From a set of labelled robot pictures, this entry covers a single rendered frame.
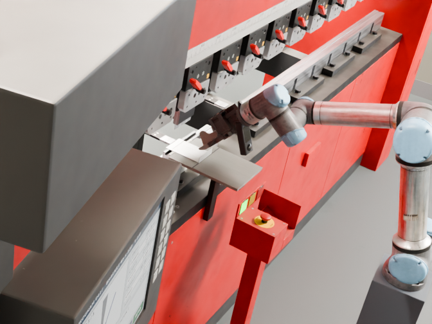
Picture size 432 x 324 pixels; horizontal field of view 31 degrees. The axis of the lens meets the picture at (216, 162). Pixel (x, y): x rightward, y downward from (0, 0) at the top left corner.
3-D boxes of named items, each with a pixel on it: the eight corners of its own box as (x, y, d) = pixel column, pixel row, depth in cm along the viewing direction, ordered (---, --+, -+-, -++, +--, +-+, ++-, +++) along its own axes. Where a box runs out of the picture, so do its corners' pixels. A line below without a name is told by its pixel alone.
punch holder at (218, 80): (213, 94, 261) (222, 49, 252) (192, 85, 264) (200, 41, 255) (234, 81, 272) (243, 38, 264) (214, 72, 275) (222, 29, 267)
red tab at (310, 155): (305, 167, 355) (308, 154, 352) (301, 165, 356) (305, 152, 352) (318, 155, 367) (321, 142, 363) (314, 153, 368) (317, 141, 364)
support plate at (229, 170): (236, 191, 247) (237, 189, 247) (168, 159, 256) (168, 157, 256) (261, 170, 261) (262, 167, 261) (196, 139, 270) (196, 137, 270)
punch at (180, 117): (177, 130, 255) (181, 105, 250) (171, 128, 256) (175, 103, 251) (192, 120, 263) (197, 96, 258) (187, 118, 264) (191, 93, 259)
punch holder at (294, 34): (288, 47, 308) (298, 8, 299) (269, 40, 311) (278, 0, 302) (304, 37, 319) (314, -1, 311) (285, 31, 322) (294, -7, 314)
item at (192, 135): (169, 162, 259) (170, 155, 257) (161, 159, 260) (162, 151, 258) (199, 141, 274) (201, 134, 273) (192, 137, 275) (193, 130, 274)
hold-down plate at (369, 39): (360, 54, 397) (362, 48, 395) (351, 50, 398) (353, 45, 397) (380, 38, 420) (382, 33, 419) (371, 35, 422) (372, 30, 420)
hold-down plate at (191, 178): (177, 198, 258) (178, 191, 257) (163, 192, 260) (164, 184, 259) (220, 164, 282) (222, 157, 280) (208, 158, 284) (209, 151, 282)
